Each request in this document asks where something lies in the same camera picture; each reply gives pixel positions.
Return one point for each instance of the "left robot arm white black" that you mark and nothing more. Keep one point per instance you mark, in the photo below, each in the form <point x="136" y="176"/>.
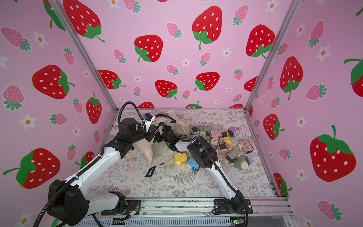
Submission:
<point x="66" y="199"/>

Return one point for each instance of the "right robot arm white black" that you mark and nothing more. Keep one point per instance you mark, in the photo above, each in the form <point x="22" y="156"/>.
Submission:
<point x="206" y="157"/>

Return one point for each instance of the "cream canvas tote bag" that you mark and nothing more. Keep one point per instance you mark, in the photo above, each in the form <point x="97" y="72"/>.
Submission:
<point x="158" y="153"/>

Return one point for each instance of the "pink pencil sharpener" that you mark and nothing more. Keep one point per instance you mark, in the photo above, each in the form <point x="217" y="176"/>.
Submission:
<point x="215" y="136"/>
<point x="245" y="147"/>
<point x="222" y="148"/>

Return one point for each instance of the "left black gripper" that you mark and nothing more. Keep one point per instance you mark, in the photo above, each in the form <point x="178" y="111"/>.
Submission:
<point x="150" y="132"/>

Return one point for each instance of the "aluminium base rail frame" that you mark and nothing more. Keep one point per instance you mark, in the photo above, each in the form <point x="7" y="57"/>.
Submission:
<point x="196" y="212"/>

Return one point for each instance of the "grey green pencil sharpener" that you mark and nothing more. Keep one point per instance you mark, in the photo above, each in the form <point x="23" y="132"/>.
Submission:
<point x="205" y="132"/>

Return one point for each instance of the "bright blue pencil sharpener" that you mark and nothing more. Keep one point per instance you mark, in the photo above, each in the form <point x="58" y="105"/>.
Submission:
<point x="192" y="165"/>

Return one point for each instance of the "purple pencil sharpener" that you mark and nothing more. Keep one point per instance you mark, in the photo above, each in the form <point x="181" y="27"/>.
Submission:
<point x="233" y="131"/>

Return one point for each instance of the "yellow pencil sharpener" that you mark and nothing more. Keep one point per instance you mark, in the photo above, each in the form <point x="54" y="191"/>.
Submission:
<point x="180" y="159"/>
<point x="226" y="138"/>

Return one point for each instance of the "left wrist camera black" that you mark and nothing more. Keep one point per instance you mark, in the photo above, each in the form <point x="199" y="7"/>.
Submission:
<point x="129" y="126"/>

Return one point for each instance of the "mint green pencil sharpener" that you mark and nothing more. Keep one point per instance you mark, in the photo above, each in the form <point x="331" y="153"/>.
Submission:
<point x="195" y="130"/>

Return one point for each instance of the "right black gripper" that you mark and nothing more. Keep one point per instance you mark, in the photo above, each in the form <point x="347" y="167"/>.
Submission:
<point x="171" y="136"/>

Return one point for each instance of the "grey green blue sharpener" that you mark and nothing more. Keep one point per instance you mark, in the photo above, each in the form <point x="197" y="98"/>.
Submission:
<point x="242" y="162"/>

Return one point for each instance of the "pale green pencil sharpener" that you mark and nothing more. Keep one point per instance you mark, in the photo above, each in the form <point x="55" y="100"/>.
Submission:
<point x="233" y="155"/>

